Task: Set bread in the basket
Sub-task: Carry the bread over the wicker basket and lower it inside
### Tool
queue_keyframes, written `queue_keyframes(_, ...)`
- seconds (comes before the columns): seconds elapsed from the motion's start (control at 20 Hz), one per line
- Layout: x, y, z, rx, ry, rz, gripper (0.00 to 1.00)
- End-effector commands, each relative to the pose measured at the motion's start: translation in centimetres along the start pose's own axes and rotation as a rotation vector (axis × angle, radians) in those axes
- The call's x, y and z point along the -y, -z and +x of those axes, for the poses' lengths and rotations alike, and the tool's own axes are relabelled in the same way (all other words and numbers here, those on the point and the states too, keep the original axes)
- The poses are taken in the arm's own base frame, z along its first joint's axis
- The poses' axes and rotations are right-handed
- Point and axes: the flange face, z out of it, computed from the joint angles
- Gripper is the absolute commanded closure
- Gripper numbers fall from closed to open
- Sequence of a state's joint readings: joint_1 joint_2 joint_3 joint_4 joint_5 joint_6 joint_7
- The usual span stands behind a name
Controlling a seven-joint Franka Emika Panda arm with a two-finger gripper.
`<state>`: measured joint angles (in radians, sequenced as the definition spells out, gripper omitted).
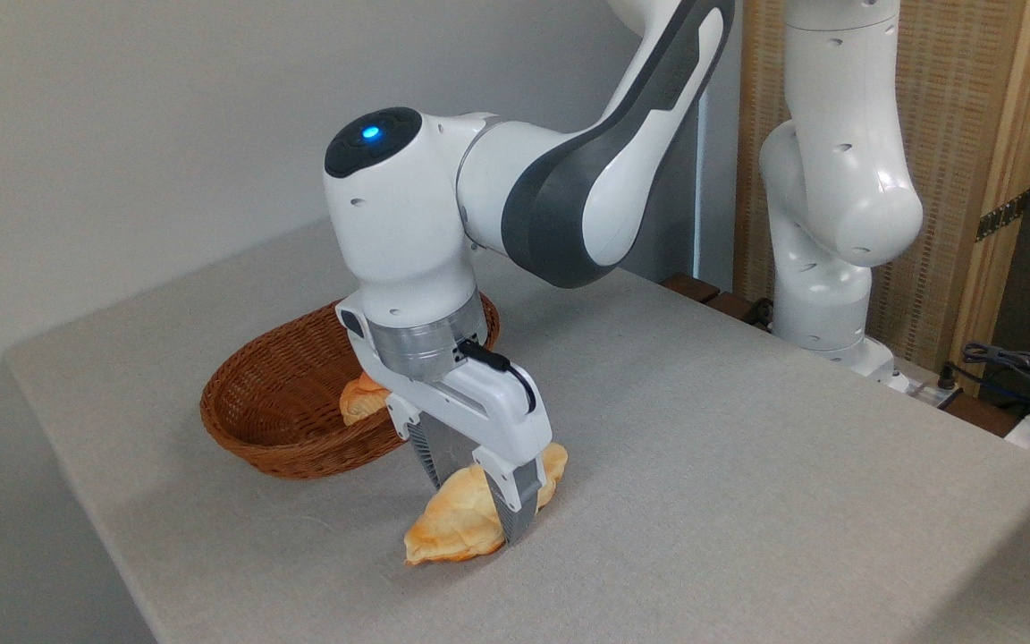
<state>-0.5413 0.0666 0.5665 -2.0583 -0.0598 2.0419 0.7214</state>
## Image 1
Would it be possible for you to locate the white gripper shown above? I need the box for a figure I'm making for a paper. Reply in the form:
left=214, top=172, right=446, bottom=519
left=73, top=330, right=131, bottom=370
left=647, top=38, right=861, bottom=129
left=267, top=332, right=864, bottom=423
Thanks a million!
left=335, top=305, right=554, bottom=548

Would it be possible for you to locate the large golden braided bread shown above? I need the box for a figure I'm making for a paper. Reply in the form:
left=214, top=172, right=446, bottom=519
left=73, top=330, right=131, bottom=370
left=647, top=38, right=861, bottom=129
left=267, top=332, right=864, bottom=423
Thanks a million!
left=402, top=442, right=570, bottom=567

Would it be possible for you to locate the small golden bread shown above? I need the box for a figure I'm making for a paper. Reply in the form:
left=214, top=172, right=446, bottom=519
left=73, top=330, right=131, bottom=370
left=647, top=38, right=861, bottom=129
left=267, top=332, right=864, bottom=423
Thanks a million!
left=338, top=370, right=393, bottom=428

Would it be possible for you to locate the brown wicker basket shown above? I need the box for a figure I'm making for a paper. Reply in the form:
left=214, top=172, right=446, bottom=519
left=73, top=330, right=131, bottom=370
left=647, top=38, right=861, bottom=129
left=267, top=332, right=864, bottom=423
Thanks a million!
left=199, top=292, right=502, bottom=481

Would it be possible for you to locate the white power strip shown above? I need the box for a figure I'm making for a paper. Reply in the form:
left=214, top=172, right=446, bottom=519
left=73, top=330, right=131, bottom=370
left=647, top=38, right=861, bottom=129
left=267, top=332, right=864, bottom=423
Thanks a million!
left=889, top=361, right=965, bottom=411

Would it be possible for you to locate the dark metal screen hinge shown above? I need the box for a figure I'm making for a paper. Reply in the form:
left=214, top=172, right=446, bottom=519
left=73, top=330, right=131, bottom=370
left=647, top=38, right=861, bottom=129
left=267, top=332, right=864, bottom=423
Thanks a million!
left=975, top=190, right=1030, bottom=243

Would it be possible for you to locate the woven wooden folding screen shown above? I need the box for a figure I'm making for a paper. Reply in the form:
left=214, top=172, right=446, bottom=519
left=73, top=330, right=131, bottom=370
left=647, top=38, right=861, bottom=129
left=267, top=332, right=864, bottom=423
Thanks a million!
left=733, top=0, right=1030, bottom=378

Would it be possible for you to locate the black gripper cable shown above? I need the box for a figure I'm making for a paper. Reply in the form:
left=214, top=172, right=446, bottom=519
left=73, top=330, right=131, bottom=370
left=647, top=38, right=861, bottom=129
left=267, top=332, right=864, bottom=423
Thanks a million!
left=459, top=339, right=538, bottom=415

